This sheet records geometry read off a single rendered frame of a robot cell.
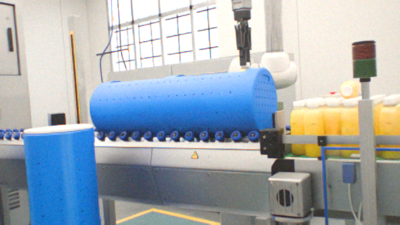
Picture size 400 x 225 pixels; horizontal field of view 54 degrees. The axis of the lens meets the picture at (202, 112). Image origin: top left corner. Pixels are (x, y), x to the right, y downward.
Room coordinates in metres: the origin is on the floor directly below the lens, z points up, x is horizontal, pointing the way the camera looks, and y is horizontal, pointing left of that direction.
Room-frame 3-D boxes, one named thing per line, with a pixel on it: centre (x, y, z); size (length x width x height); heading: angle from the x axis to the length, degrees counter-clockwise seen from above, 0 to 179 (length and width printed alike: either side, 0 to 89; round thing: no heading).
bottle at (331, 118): (1.38, -0.46, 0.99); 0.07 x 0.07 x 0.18
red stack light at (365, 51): (1.10, -0.46, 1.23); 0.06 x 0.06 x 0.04
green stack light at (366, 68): (1.10, -0.46, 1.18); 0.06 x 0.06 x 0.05
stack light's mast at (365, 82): (1.10, -0.46, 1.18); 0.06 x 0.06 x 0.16
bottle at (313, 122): (1.38, -0.39, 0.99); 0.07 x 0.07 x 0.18
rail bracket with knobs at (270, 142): (1.41, -0.24, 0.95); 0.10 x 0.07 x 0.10; 150
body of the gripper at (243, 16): (1.73, -0.20, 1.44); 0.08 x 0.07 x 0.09; 150
